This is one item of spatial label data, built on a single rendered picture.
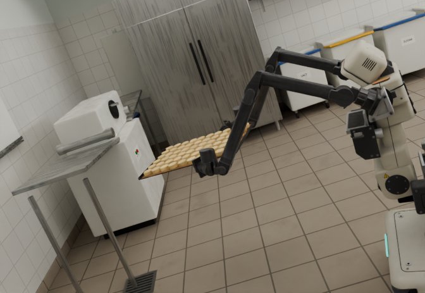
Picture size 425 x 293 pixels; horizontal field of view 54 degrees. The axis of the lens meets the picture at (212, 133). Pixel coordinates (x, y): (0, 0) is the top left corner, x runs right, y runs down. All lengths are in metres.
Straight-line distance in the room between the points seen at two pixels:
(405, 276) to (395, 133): 0.66
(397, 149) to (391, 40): 3.55
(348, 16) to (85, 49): 3.51
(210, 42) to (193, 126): 1.01
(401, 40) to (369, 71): 3.65
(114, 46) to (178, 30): 1.27
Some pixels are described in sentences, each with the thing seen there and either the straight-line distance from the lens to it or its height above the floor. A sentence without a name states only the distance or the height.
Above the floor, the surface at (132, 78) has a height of 1.10.
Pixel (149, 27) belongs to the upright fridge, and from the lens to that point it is 4.80.
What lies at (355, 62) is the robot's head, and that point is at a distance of 1.90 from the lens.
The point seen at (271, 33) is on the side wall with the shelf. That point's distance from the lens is 5.75.
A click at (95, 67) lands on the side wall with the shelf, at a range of 5.92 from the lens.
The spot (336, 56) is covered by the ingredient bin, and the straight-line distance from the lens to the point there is 5.29.
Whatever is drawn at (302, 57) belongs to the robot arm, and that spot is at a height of 1.29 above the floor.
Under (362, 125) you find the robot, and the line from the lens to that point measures 2.00.
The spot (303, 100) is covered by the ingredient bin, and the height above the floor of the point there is 0.22.
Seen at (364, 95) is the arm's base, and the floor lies 1.16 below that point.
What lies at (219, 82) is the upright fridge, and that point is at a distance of 4.84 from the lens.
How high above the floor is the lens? 1.70
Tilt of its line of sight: 17 degrees down
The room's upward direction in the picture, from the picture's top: 20 degrees counter-clockwise
